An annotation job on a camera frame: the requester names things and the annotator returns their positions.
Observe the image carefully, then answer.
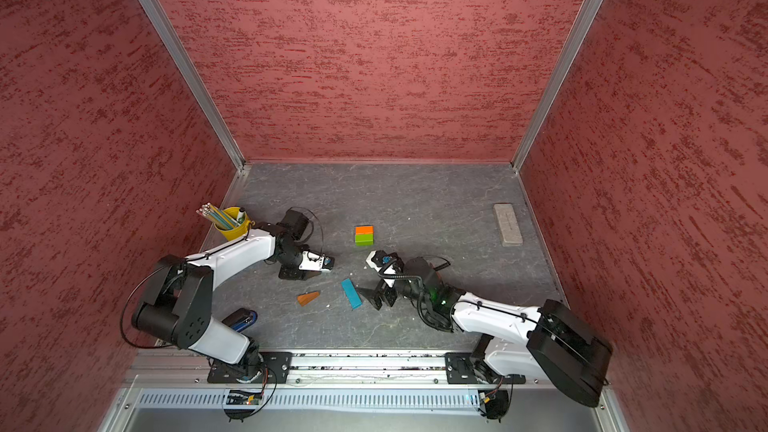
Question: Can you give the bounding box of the orange triangular block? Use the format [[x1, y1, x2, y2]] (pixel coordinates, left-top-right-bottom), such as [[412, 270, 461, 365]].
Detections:
[[297, 291, 320, 307]]

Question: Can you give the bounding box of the green rectangular block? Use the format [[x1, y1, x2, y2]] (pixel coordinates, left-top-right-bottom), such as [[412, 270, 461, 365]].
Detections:
[[354, 233, 374, 247]]

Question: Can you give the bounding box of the orange rectangular block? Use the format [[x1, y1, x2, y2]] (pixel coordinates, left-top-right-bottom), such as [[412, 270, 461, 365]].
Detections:
[[355, 225, 374, 235]]

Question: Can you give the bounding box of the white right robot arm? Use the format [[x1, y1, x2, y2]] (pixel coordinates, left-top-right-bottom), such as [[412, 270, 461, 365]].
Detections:
[[359, 250, 613, 408]]

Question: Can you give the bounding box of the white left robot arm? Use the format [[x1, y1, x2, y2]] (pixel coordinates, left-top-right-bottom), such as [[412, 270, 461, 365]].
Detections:
[[131, 209, 310, 375]]

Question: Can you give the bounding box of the teal flat block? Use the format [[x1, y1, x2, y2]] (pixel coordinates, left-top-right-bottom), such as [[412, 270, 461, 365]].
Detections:
[[341, 279, 362, 310]]

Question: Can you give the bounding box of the yellow pen cup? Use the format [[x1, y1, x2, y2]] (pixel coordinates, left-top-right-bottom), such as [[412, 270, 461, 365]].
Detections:
[[214, 207, 251, 241]]

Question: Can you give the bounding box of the blue stapler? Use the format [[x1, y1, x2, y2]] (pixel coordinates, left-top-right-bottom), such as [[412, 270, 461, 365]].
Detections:
[[222, 308, 258, 333]]

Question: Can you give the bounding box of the bundle of pencils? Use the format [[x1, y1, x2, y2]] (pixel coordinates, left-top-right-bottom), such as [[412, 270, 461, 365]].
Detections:
[[196, 203, 239, 230]]

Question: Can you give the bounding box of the grey whiteboard eraser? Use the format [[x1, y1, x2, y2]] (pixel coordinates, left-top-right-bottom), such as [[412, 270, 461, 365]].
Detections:
[[493, 203, 524, 247]]

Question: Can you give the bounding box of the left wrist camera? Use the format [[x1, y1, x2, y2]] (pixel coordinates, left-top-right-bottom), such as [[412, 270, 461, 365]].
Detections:
[[299, 250, 335, 273]]

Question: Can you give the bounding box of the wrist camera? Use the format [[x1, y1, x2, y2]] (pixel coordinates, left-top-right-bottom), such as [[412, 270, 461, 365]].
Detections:
[[366, 250, 404, 288], [299, 250, 335, 273]]

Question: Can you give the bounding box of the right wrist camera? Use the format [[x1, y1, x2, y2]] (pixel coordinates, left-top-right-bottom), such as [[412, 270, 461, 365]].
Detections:
[[366, 250, 404, 288]]

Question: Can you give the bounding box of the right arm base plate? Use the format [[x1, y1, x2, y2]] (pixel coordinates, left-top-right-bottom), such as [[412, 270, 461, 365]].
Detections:
[[444, 352, 526, 386]]

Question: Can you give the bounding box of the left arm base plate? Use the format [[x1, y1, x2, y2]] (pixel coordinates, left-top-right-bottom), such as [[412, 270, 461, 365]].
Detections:
[[207, 351, 293, 385]]

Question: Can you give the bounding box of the aluminium corner post left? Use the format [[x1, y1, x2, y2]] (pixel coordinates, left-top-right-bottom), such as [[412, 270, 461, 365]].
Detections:
[[138, 0, 247, 174]]

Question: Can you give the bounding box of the aluminium corner post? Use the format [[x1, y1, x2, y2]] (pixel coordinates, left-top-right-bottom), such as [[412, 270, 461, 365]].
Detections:
[[511, 0, 604, 175], [138, 0, 247, 174]]

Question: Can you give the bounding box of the perforated cable duct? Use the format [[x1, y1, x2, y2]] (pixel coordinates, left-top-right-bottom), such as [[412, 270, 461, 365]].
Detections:
[[135, 388, 481, 415]]

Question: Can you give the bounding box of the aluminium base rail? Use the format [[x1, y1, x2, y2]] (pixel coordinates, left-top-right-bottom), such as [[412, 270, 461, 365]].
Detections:
[[122, 347, 541, 389]]

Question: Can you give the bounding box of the aluminium corner post right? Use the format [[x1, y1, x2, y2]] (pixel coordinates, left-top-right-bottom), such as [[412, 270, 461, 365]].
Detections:
[[511, 0, 604, 175]]

